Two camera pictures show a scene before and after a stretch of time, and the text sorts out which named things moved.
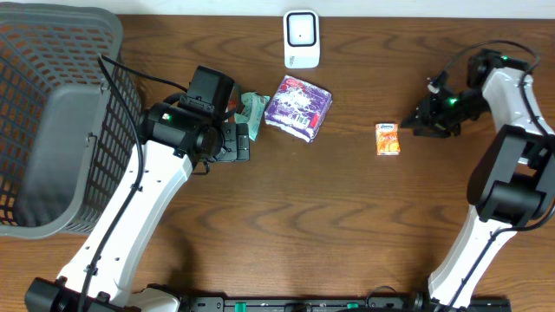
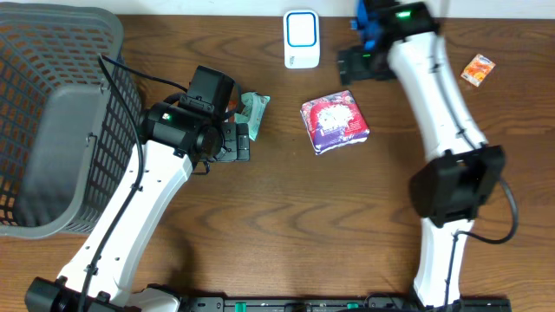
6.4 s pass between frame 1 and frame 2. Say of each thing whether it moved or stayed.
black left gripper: stayed
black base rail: stayed
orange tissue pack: moved
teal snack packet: stayed
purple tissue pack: moved
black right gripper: moved
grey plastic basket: stayed
